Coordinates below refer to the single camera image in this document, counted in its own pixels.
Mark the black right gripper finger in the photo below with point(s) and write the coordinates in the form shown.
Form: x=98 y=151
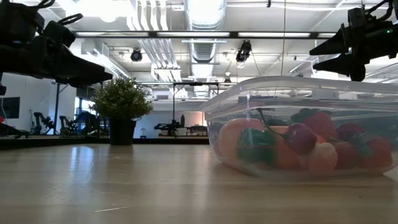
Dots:
x=334 y=43
x=342 y=65

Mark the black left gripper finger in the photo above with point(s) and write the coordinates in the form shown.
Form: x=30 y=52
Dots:
x=84 y=67
x=84 y=82

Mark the red strawberry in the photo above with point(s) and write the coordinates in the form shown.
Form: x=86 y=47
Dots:
x=321 y=124
x=376 y=152

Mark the clear plastic tupperware container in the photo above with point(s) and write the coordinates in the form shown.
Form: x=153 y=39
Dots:
x=280 y=85

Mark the dark red cherry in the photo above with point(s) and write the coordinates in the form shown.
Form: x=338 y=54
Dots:
x=300 y=139

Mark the orange toy carrot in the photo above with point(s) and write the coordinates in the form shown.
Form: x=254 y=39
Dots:
x=253 y=146

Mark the pink orange toy peach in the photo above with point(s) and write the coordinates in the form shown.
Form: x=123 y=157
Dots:
x=230 y=137

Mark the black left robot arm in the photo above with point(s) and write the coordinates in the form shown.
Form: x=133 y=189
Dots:
x=18 y=18

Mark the black background robot station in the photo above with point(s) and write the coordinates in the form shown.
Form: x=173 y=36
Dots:
x=169 y=126
x=84 y=123

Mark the potted green plant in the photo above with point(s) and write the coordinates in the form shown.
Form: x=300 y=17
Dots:
x=121 y=102

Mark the black hanging spotlight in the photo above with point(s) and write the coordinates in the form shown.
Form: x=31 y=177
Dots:
x=136 y=56
x=244 y=51

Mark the black overhead light bar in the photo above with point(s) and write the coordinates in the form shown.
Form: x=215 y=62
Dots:
x=152 y=34

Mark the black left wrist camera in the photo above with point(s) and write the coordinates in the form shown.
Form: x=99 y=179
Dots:
x=59 y=34

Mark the black background post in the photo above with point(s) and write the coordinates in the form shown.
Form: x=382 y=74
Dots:
x=57 y=109

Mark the dark wall screen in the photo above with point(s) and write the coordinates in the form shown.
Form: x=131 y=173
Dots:
x=9 y=107

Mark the black background frame stand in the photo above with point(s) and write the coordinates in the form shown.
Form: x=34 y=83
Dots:
x=196 y=84

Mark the silver ventilation duct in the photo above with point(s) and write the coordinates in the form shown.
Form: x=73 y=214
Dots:
x=205 y=18

